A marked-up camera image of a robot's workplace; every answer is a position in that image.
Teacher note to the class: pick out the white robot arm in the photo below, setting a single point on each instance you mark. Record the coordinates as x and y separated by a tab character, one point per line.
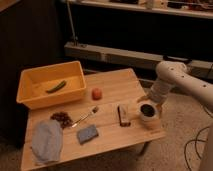
170	74

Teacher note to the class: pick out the brown crumbly pile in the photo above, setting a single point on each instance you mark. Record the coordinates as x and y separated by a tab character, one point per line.
63	118

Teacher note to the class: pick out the wooden shelf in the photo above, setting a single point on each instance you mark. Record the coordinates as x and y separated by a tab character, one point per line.
146	6

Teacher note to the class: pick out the brown rectangular block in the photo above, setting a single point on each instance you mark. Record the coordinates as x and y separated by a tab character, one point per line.
123	116

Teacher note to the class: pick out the blue sponge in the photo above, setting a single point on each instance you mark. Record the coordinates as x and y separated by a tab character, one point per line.
87	134

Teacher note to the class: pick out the orange round fruit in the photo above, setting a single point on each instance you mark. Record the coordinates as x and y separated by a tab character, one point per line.
96	94

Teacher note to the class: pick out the small brush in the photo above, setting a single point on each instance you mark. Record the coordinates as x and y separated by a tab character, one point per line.
82	118

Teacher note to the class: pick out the white paper cup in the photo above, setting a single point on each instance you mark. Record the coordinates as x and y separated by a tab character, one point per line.
148	112

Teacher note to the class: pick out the wooden table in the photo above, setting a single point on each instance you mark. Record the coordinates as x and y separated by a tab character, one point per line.
118	87

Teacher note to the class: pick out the blue folded cloth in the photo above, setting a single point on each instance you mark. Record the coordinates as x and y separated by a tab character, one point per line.
47	142

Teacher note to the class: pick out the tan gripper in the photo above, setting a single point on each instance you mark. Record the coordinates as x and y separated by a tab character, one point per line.
146	99

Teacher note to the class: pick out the grey metal rail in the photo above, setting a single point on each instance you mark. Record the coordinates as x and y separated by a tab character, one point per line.
117	56

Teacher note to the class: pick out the yellow plastic tray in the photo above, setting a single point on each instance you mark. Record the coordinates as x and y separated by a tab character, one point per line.
34	82

